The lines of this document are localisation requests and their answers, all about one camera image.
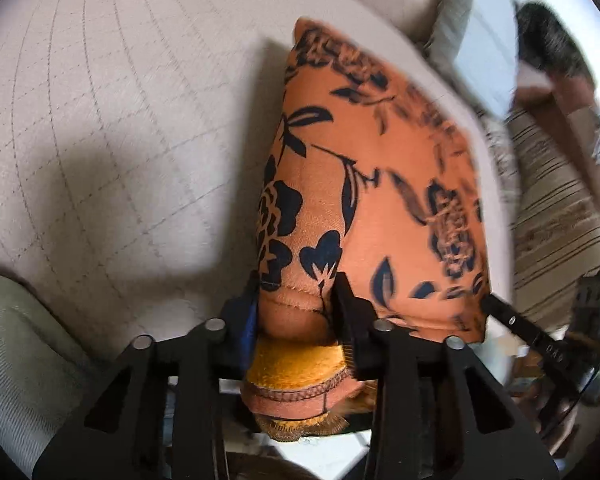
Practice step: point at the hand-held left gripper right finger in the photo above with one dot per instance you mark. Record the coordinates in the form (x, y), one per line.
(352, 320)

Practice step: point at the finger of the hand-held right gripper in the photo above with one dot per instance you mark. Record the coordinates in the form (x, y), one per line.
(520, 322)

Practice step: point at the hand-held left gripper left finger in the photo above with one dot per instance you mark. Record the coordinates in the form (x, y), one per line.
(250, 322)

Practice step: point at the orange floral blouse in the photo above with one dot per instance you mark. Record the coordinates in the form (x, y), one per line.
(380, 200)

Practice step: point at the pink brown clothing pile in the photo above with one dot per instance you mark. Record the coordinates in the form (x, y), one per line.
(570, 105)

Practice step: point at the pink quilted bed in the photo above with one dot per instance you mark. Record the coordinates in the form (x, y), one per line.
(105, 110)

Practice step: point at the dark fur garment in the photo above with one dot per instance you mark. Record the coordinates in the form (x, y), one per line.
(550, 40)

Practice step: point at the light blue pillow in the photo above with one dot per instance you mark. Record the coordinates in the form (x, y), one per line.
(485, 50)

